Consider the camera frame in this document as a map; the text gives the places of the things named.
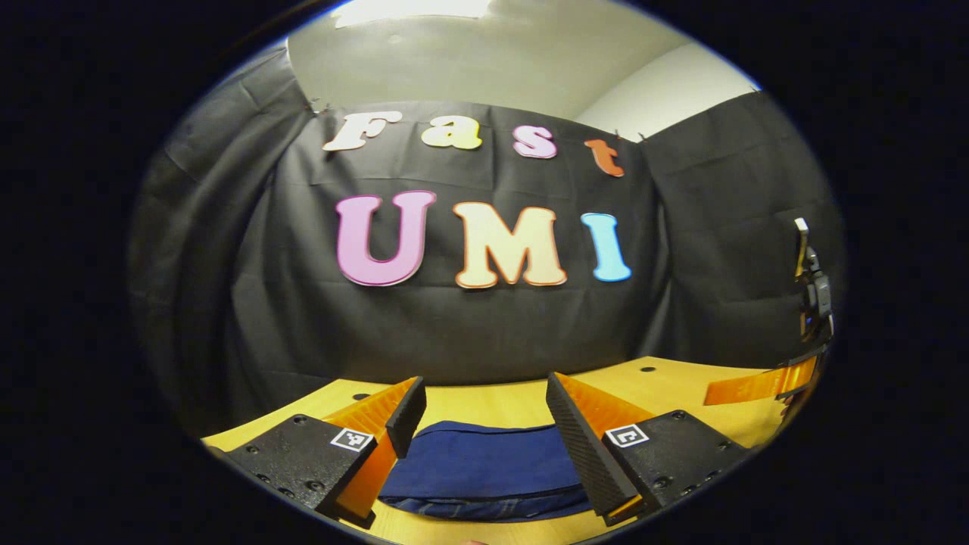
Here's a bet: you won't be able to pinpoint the ceiling light panel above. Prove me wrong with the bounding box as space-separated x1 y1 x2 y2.
333 0 493 27

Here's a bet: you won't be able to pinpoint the black backdrop cloth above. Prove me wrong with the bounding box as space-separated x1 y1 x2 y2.
129 45 845 436

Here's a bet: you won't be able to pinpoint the blue denim jeans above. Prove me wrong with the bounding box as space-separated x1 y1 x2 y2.
377 422 593 523

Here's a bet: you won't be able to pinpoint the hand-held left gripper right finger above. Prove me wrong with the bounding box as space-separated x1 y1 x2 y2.
547 371 750 527

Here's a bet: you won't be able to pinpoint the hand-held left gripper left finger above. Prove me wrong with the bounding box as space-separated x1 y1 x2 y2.
225 376 427 528

